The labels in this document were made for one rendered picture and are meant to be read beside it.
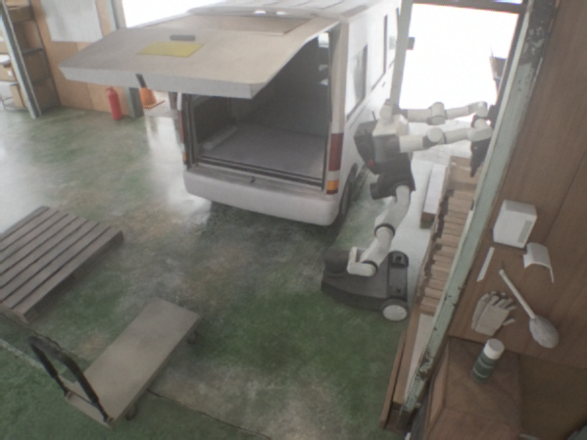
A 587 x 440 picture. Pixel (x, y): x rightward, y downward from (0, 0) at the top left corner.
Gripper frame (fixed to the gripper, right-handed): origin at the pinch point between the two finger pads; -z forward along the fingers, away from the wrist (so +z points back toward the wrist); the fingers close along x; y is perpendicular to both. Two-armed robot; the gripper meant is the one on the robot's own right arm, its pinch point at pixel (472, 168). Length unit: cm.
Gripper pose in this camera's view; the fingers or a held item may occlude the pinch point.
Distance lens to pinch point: 232.5
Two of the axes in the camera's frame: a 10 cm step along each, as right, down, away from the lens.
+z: 0.0, -8.1, -5.9
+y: -9.3, -2.2, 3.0
